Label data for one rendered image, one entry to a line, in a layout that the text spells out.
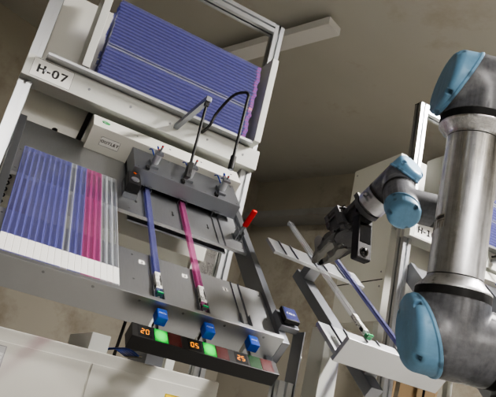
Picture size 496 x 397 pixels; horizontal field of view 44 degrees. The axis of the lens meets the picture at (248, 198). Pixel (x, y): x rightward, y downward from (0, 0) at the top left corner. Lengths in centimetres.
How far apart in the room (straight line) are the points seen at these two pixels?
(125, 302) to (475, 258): 69
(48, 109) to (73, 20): 33
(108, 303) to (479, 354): 72
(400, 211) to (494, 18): 243
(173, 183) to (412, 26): 230
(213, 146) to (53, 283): 89
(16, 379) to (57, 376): 9
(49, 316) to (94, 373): 304
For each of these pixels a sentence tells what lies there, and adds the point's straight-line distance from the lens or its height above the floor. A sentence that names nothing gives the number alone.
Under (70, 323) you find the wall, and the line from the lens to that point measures 472.
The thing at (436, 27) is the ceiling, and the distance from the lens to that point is 376.
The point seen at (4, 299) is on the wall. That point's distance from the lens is 444.
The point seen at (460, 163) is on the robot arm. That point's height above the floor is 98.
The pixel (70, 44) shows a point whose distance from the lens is 213.
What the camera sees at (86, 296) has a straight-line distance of 129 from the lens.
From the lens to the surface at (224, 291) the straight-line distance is 150.
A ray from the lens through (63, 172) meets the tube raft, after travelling 164.
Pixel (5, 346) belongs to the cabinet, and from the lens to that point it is 156.
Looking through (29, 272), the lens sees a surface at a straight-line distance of 126.
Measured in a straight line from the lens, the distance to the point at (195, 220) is 175.
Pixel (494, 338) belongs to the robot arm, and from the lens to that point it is 97.
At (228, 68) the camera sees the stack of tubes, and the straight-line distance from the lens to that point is 208.
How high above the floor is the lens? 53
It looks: 20 degrees up
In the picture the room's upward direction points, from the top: 13 degrees clockwise
